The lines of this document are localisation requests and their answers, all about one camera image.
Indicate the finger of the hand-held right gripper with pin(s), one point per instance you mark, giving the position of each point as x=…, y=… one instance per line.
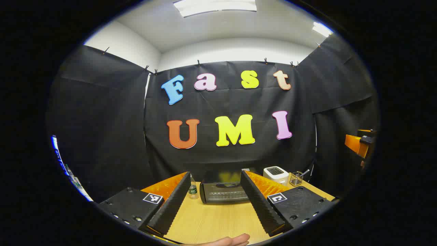
x=353, y=143

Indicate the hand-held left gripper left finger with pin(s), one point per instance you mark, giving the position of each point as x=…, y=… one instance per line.
x=172, y=205

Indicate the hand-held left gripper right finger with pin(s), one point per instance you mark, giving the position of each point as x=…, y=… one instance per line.
x=261, y=205

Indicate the black electric oven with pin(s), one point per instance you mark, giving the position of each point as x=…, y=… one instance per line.
x=222, y=194

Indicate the clear plastic water bottle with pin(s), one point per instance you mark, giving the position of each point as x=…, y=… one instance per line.
x=193, y=191

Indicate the white toaster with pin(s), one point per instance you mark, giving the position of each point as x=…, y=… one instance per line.
x=276, y=176

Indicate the black backdrop cloth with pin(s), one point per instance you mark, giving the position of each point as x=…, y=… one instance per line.
x=102, y=119

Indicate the small ceiling light panel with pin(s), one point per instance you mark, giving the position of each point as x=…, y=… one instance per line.
x=322, y=29

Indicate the large ceiling light panel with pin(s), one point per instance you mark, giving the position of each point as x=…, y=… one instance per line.
x=215, y=7

